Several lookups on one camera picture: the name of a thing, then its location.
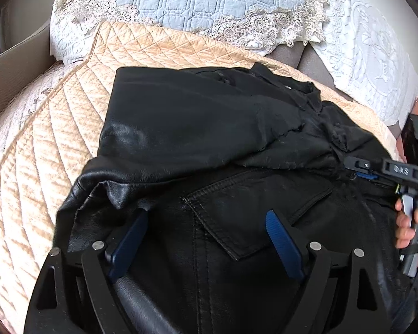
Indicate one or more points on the blue quilted lace-trimmed cover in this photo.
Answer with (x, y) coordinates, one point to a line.
(181, 0)

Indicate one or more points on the peach quilted sofa mat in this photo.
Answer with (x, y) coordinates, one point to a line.
(55, 139)

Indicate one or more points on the person's right hand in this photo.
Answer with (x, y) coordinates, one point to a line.
(404, 229)

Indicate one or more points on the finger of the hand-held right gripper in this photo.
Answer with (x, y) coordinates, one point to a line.
(360, 164)
(366, 176)

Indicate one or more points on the large white embossed cover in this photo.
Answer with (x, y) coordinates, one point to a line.
(369, 52)

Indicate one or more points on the person's blue jeans leg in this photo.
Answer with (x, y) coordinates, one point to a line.
(414, 306)

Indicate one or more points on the grey-brown sofa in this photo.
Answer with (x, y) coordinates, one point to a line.
(315, 66)

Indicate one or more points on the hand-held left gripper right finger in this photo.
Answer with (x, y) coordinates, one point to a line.
(282, 243)

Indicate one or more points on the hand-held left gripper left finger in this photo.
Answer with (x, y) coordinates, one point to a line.
(129, 247)

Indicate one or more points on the small white embossed cover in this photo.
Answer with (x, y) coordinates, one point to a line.
(68, 47)

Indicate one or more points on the black leather jacket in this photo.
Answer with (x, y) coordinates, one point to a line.
(212, 128)

